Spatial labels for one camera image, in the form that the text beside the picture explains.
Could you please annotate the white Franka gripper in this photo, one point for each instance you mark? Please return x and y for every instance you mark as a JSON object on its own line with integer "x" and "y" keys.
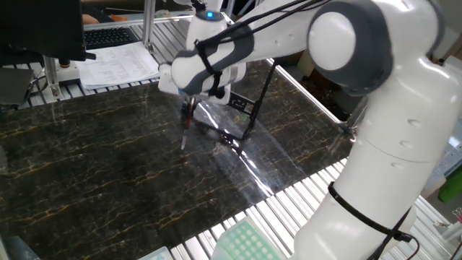
{"x": 165, "y": 79}

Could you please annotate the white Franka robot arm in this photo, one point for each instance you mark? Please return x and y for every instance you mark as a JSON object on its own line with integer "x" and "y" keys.
{"x": 397, "y": 144}

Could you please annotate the white plastic tip rack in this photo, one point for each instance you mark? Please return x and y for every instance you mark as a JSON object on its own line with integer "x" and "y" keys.
{"x": 157, "y": 254}

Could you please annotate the white paper stack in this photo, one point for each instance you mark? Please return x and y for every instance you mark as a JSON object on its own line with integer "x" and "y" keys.
{"x": 115, "y": 65}

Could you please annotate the black gold marble mat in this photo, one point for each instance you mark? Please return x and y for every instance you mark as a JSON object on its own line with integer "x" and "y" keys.
{"x": 108, "y": 162}

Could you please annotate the black keyboard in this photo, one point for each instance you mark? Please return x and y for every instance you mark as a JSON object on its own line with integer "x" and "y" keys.
{"x": 108, "y": 38}

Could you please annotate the small orange object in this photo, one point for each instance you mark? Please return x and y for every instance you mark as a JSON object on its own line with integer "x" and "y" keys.
{"x": 119, "y": 18}

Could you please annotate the black monitor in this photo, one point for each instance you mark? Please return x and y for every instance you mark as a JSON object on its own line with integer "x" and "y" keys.
{"x": 39, "y": 29}

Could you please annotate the black flat device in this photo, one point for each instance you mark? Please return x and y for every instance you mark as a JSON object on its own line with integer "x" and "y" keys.
{"x": 14, "y": 86}

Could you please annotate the green plastic container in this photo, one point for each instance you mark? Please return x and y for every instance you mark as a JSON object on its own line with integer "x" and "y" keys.
{"x": 451, "y": 187}

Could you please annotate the aluminium frame strut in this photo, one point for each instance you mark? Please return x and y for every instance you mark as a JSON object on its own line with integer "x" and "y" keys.
{"x": 148, "y": 25}
{"x": 352, "y": 126}

